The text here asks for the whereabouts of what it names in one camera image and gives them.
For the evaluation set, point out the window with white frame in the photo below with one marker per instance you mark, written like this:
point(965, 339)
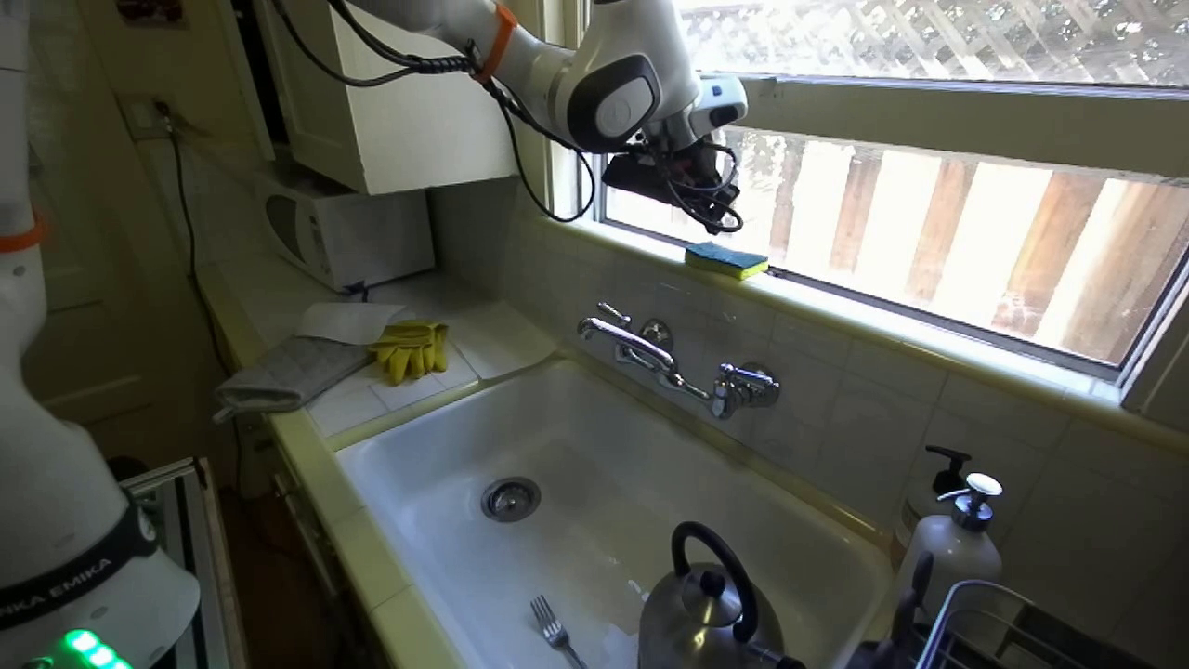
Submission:
point(1006, 171)

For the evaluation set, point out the steel kettle black handle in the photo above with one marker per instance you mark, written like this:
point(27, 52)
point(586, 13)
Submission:
point(707, 616)

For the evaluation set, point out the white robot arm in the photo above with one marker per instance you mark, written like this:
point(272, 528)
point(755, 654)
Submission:
point(83, 581)

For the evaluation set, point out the white ceramic sink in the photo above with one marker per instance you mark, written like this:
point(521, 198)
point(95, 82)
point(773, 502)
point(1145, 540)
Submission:
point(613, 485)

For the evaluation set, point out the white soap dispenser bottle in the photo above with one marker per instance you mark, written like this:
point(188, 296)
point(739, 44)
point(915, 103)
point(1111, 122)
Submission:
point(953, 542)

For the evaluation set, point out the yellow and blue sponge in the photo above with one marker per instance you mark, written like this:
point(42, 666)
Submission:
point(726, 262)

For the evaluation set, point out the dark pump soap bottle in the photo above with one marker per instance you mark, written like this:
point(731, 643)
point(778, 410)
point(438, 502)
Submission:
point(939, 473)

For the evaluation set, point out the yellow rubber glove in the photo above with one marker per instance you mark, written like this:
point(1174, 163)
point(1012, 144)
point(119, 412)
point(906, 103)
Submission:
point(410, 349)

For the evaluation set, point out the dish drying rack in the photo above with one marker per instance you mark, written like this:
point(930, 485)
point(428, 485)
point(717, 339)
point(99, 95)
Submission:
point(991, 627)

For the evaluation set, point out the sink drain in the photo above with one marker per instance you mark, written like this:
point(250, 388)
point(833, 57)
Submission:
point(511, 500)

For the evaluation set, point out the grey folded towel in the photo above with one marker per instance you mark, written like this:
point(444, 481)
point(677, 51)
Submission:
point(288, 376)

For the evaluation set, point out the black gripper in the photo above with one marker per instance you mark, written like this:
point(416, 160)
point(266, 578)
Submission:
point(695, 181)

